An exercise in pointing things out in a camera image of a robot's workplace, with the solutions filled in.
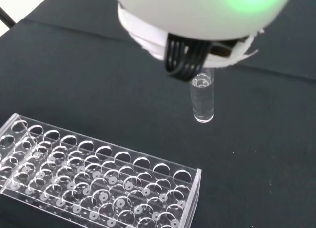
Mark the clear plastic test tube rack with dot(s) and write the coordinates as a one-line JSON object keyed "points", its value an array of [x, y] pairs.
{"points": [[98, 178]]}

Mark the black table cloth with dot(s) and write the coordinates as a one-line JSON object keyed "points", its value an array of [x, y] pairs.
{"points": [[98, 85]]}

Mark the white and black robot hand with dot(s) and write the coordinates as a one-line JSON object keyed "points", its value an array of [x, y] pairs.
{"points": [[197, 13]]}

